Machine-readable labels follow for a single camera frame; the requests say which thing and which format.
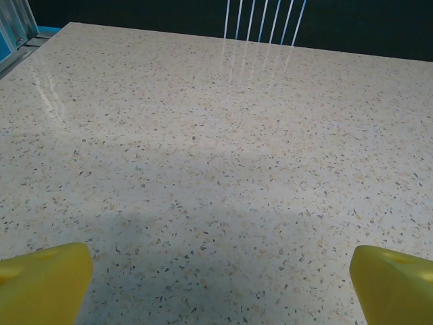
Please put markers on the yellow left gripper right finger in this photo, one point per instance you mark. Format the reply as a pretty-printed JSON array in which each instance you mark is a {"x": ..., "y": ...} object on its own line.
[{"x": 395, "y": 291}]

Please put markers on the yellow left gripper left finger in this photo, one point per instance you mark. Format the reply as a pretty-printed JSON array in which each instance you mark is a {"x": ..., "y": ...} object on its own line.
[{"x": 40, "y": 287}]

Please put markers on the aluminium frame post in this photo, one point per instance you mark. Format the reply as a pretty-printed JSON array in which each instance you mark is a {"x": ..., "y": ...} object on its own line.
[{"x": 20, "y": 17}]

